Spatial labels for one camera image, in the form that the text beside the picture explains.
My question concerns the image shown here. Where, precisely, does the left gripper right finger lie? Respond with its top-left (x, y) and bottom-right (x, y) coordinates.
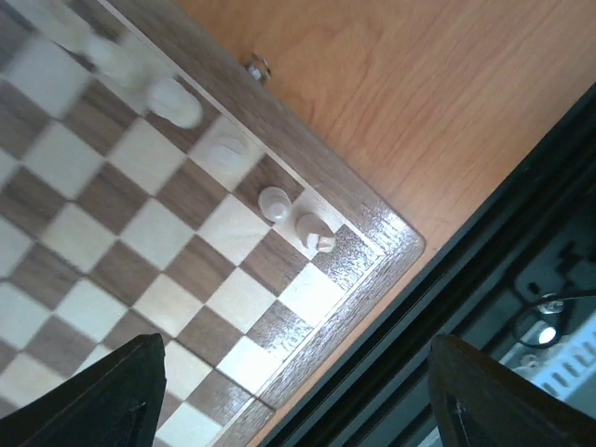
top-left (427, 334), bottom-right (595, 446)

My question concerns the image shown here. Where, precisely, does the white chess pawn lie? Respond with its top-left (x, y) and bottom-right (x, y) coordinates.
top-left (84, 34), bottom-right (147, 90)
top-left (147, 77), bottom-right (203, 129)

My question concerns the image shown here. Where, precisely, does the light blue cable duct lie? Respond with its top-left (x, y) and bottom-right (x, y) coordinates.
top-left (505, 319), bottom-right (595, 401)

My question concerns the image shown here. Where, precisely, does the tall white chess piece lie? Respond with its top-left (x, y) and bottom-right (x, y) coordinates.
top-left (205, 135), bottom-right (249, 175)

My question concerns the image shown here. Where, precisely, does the metal board latch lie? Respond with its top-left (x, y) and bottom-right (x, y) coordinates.
top-left (244, 53), bottom-right (272, 86)

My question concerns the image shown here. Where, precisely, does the wooden chess board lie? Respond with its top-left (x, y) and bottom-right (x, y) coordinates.
top-left (1, 1), bottom-right (423, 446)

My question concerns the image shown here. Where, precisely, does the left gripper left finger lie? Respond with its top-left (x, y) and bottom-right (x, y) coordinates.
top-left (1, 333), bottom-right (167, 446)

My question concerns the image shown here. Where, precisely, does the black aluminium frame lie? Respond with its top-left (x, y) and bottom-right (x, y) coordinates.
top-left (264, 89), bottom-right (595, 446)

